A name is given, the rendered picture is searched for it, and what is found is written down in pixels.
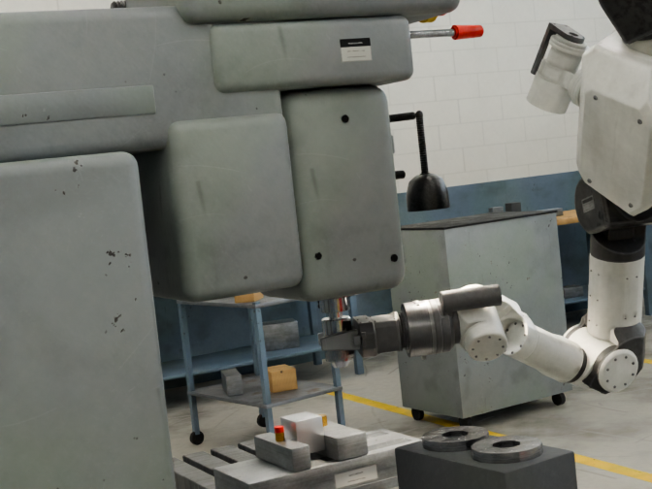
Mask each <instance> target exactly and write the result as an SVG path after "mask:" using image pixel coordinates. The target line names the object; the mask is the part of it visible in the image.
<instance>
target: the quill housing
mask: <svg viewBox="0 0 652 489"><path fill-rule="evenodd" d="M280 100H281V108H282V115H283V117H284V118H285V121H286V126H287V135H288V143H289V152H290V161H291V171H292V179H293V188H294V197H295V206H296V215H297V224H298V233H299V242H300V250H301V259H302V269H303V277H302V280H301V281H300V283H299V284H297V285H296V286H293V287H289V288H283V289H277V290H271V291H265V292H261V293H262V294H264V295H266V296H269V297H276V298H283V299H291V300H299V301H307V302H315V301H321V300H327V299H333V298H339V297H344V296H350V295H356V294H362V293H368V292H374V291H379V290H385V289H390V288H393V287H396V286H398V285H399V284H400V283H401V282H402V280H403V279H404V276H405V261H404V253H403V243H402V233H401V224H400V215H399V205H398V195H397V186H396V177H395V167H394V157H393V148H392V139H391V129H390V120H389V111H388V101H387V97H386V95H385V93H384V91H383V90H382V89H381V88H379V87H377V86H375V85H355V86H343V87H330V88H317V89H304V90H291V91H286V92H282V93H280Z"/></svg>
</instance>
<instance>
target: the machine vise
mask: <svg viewBox="0 0 652 489"><path fill-rule="evenodd" d="M419 440H420V439H417V438H413V437H410V436H406V435H403V434H399V433H396V432H392V431H389V430H385V429H378V430H374V431H370V432H367V443H368V451H369V453H368V454H366V455H362V456H358V457H354V458H350V459H346V460H342V461H338V460H335V459H332V458H329V457H327V456H324V455H321V454H318V453H315V452H313V453H310V447H309V446H308V445H307V444H304V443H301V442H298V441H295V440H291V439H288V438H285V440H284V441H276V436H275V434H274V433H271V432H270V433H266V434H261V435H257V436H254V443H255V452H256V457H257V458H254V459H250V460H246V461H242V462H238V463H234V464H230V465H226V466H221V467H217V468H214V469H213V474H214V483H215V489H391V488H395V487H398V486H399V484H398V475H397V466H396V456H395V448H396V447H398V446H402V445H405V444H409V443H412V442H416V441H419Z"/></svg>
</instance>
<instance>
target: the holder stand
mask: <svg viewBox="0 0 652 489"><path fill-rule="evenodd" d="M421 437H422V440H419V441H416V442H412V443H409V444H405V445H402V446H398V447H396V448H395V456H396V466H397V475H398V484H399V489H577V480H576V469H575V460H574V452H573V451H571V450H566V449H561V448H556V447H551V446H546V445H542V441H541V440H540V439H538V438H534V437H529V436H501V437H496V436H491V435H489V432H488V430H487V429H485V428H482V427H476V426H453V427H444V428H439V429H436V430H432V431H429V432H427V433H425V434H424V435H422V436H421Z"/></svg>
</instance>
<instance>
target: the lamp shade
mask: <svg viewBox="0 0 652 489"><path fill-rule="evenodd" d="M406 197H407V211H408V212H423V211H432V210H440V209H447V208H450V205H449V195H448V190H447V187H446V185H445V183H444V181H443V178H441V177H439V176H438V175H436V174H431V173H423V174H420V175H418V176H415V177H414V178H413V179H412V180H411V181H410V182H409V183H408V187H407V195H406Z"/></svg>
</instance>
